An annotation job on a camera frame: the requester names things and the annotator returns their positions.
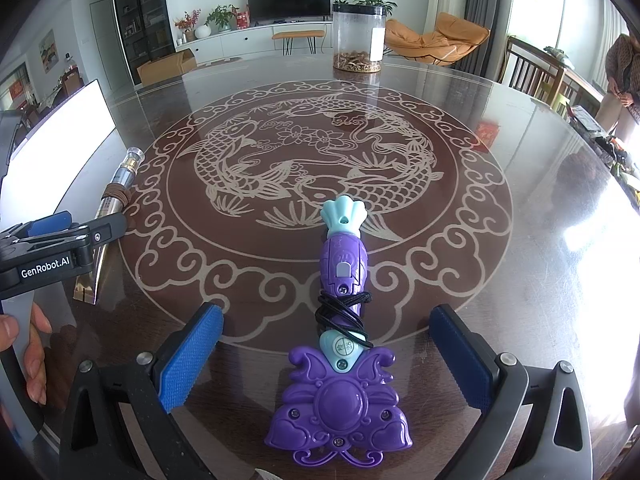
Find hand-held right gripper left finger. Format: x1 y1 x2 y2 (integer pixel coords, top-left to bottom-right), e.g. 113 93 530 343
60 301 225 480

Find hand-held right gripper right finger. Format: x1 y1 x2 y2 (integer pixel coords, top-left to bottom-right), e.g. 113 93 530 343
429 304 594 480

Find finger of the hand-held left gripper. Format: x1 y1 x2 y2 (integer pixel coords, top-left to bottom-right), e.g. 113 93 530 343
0 211 72 244
30 211 127 262

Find clear tube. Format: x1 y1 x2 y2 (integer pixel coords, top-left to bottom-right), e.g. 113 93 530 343
72 146 147 306

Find white storage box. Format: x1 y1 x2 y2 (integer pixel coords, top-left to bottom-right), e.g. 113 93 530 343
0 79 119 232

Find purple toy wand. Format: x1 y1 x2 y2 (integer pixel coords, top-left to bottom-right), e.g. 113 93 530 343
264 194 415 466

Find person's left hand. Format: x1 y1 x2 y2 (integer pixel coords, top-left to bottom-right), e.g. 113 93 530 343
0 303 54 407

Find group of wooden dining chairs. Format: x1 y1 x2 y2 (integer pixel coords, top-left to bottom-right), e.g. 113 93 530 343
0 60 84 127

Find brown cardboard box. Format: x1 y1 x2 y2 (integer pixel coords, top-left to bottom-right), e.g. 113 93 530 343
136 50 199 87

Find dark glass display cabinet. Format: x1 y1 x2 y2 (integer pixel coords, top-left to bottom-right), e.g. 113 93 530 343
110 0 176 86

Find red flowers in vase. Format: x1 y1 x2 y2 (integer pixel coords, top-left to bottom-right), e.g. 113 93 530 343
174 9 202 44

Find white television cabinet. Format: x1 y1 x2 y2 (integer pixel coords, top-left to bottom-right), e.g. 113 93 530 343
175 20 336 66

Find leafy potted plant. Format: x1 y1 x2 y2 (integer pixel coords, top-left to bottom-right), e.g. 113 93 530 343
205 4 240 32

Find row of small desk clutter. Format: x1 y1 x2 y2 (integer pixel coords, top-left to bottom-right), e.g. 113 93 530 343
570 105 640 207

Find wooden bench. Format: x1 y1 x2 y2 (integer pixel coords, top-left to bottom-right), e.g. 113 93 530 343
271 30 326 56

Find wooden chair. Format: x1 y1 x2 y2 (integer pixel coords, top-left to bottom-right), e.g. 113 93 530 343
500 35 566 106

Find black television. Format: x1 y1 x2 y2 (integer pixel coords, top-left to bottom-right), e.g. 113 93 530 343
246 0 333 25

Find orange lounge chair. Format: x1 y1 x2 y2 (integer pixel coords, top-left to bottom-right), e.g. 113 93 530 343
384 12 491 67

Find clear plastic jar black lid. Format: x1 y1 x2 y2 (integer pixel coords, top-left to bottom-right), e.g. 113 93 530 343
331 2 388 75

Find grey curtain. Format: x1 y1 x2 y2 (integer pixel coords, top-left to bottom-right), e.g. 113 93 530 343
462 0 516 79

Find large green potted plant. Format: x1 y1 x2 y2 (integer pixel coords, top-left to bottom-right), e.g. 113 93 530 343
352 0 399 14

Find brown hair tie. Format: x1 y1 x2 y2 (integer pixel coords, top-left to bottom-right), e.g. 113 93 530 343
101 182 133 202

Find black elastic cord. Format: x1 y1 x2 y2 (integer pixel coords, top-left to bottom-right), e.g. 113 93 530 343
314 290 375 350

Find wall painting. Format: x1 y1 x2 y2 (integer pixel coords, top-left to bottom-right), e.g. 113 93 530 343
39 29 57 72

